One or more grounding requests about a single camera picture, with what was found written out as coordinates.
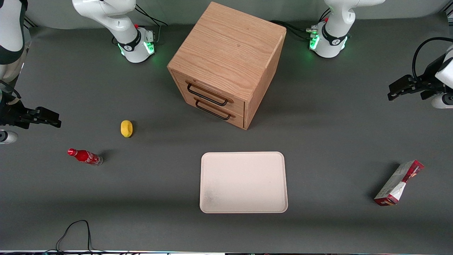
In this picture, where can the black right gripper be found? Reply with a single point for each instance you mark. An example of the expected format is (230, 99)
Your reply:
(10, 114)

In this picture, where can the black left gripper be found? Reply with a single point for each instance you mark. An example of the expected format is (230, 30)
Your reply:
(426, 85)

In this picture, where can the red cookie box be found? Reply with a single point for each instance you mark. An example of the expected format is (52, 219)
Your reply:
(398, 184)

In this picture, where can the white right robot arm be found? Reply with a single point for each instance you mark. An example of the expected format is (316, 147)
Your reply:
(120, 24)

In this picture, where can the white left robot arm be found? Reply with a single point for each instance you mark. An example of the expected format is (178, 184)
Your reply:
(332, 35)

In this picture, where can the beige plastic tray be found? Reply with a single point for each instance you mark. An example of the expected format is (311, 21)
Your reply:
(243, 182)

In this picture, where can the red cola bottle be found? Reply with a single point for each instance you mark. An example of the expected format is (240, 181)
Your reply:
(85, 156)

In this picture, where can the yellow lemon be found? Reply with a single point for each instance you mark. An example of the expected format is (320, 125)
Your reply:
(126, 128)

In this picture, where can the wooden drawer front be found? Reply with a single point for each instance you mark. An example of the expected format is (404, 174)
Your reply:
(239, 106)
(239, 120)

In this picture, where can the wooden drawer cabinet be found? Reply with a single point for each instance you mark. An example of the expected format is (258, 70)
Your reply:
(226, 46)

